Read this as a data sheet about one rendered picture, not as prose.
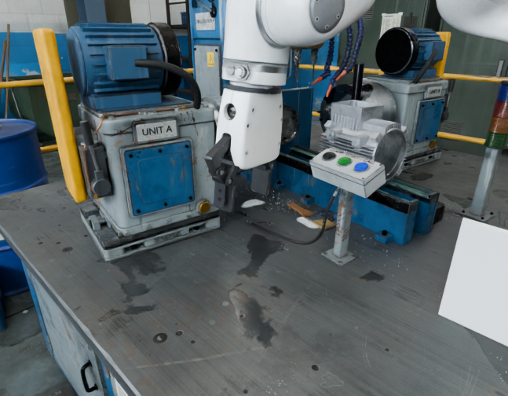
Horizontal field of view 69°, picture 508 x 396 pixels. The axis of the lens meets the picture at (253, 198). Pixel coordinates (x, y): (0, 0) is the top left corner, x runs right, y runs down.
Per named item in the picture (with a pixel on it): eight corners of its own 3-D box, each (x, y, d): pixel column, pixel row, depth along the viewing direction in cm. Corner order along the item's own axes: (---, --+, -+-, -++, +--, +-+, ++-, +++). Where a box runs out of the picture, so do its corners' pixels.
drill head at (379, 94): (302, 143, 157) (305, 82, 146) (366, 130, 178) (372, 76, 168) (347, 158, 138) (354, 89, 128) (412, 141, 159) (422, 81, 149)
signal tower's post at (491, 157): (458, 213, 121) (491, 80, 104) (470, 207, 125) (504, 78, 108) (483, 222, 115) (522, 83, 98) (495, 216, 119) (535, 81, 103)
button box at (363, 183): (312, 177, 94) (308, 159, 91) (331, 163, 96) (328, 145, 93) (366, 199, 81) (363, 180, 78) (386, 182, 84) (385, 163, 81)
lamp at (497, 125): (484, 130, 110) (487, 115, 108) (493, 128, 113) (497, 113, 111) (506, 134, 105) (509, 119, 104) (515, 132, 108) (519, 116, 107)
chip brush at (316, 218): (283, 206, 126) (283, 204, 126) (295, 203, 129) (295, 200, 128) (324, 231, 110) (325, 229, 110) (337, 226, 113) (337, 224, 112)
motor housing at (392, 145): (316, 174, 121) (319, 115, 113) (355, 163, 131) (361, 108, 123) (364, 192, 106) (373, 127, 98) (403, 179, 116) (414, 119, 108)
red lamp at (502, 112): (487, 115, 108) (491, 100, 106) (497, 113, 111) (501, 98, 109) (509, 119, 104) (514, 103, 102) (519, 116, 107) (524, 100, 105)
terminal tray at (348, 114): (328, 126, 117) (330, 102, 114) (351, 121, 123) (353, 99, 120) (358, 133, 108) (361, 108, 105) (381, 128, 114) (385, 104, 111)
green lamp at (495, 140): (480, 145, 112) (484, 130, 110) (489, 142, 115) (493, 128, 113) (501, 150, 107) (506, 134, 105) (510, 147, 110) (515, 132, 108)
